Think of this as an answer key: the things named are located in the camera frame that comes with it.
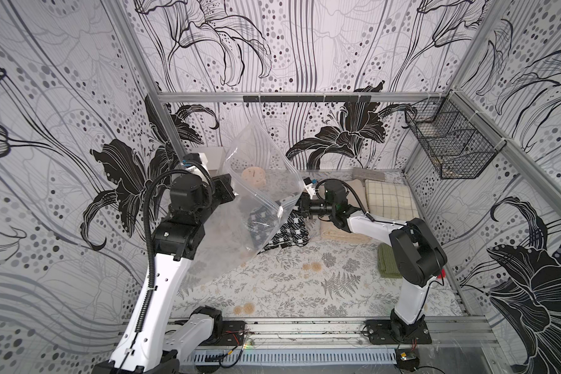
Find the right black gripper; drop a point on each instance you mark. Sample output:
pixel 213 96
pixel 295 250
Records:
pixel 303 205

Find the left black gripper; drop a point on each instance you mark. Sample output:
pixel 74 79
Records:
pixel 220 184

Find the clear plastic vacuum bag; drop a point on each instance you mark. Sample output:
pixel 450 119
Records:
pixel 227 243

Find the black white patterned scarf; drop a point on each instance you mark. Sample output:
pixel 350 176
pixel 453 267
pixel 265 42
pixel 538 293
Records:
pixel 293 233

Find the cream checked cloth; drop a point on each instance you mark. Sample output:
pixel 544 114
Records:
pixel 391 201

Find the green knitted cloth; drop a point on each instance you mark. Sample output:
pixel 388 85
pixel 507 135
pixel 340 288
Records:
pixel 387 265

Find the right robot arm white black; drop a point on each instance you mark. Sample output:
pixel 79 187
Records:
pixel 419 257

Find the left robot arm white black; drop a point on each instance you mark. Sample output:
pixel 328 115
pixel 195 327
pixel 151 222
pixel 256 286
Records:
pixel 145 347

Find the white mini drawer unit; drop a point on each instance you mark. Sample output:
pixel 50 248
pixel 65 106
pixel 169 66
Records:
pixel 211 157

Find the peach round alarm clock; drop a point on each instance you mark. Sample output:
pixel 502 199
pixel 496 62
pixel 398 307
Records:
pixel 254 176

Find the grey flat sponge block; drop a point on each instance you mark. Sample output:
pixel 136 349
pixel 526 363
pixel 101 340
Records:
pixel 364 174

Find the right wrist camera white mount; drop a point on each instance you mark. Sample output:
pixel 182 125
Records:
pixel 310 188

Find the black wall rail strip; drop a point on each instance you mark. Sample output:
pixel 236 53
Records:
pixel 317 98

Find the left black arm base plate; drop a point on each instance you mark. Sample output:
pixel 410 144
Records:
pixel 227 333

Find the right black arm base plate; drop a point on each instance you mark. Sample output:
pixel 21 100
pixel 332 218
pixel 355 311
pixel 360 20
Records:
pixel 388 331

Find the black wire wall basket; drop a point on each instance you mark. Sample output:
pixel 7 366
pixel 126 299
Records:
pixel 451 138

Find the white cable duct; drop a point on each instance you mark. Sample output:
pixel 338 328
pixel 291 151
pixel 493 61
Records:
pixel 293 357

